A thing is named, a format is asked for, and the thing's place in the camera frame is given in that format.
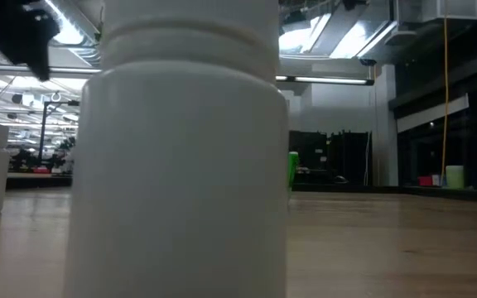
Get green plastic basket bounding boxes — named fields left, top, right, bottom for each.
left=287, top=151, right=301, bottom=190

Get long ceiling tube light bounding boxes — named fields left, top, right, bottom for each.
left=0, top=63, right=102, bottom=76
left=274, top=74, right=376, bottom=87

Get black background stand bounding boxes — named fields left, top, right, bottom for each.
left=37, top=99, right=81, bottom=167

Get black background cabinets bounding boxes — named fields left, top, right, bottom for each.
left=288, top=129, right=373, bottom=186

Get pale green background container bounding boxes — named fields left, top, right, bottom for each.
left=445, top=165, right=465, bottom=190

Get long yellow extension cable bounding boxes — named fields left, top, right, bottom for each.
left=440, top=16, right=451, bottom=187

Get black aluminium table frame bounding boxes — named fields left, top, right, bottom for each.
left=5, top=173, right=477, bottom=205

